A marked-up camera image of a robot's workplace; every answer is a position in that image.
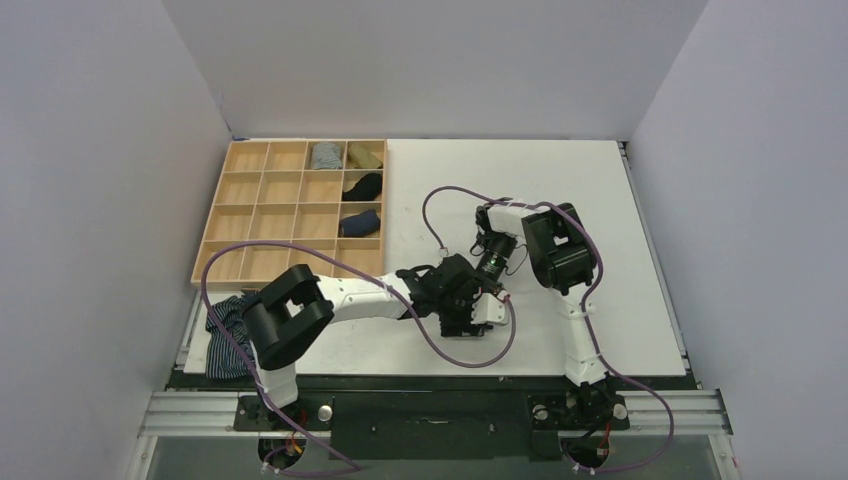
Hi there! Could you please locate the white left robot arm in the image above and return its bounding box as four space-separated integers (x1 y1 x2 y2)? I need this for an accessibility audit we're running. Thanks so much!
242 253 507 430

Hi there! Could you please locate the aluminium rail base frame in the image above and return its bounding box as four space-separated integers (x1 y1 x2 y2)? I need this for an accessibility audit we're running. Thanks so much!
128 373 740 479

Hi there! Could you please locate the black rolled underwear in tray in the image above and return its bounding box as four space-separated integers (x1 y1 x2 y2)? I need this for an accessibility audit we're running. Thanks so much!
341 173 383 202

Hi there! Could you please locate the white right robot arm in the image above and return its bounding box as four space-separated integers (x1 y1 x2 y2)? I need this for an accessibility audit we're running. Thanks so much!
475 199 615 428

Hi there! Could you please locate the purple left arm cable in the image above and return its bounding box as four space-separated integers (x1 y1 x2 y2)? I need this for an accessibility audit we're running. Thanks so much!
200 242 518 480

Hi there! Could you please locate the olive rolled underwear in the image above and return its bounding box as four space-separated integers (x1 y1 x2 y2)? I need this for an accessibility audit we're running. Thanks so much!
347 144 383 170

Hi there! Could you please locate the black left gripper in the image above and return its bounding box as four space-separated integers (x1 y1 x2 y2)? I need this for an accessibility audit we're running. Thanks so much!
435 287 488 337

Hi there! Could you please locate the navy striped crumpled underwear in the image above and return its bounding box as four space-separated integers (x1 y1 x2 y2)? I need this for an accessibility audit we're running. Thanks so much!
205 291 255 380

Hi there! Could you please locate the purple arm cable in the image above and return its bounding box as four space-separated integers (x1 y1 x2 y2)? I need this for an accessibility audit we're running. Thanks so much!
200 242 518 480
422 186 676 476

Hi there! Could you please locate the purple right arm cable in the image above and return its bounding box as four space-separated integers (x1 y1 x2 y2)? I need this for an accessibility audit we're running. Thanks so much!
422 186 676 476

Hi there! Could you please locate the wooden compartment organizer tray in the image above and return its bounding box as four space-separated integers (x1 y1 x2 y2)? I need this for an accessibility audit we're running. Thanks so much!
191 139 389 290

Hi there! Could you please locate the grey striped rolled underwear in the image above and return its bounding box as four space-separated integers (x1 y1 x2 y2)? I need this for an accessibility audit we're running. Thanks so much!
310 141 343 170

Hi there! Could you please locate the navy rolled underwear in tray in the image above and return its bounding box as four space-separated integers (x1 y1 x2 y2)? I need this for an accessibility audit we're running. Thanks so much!
339 209 381 238

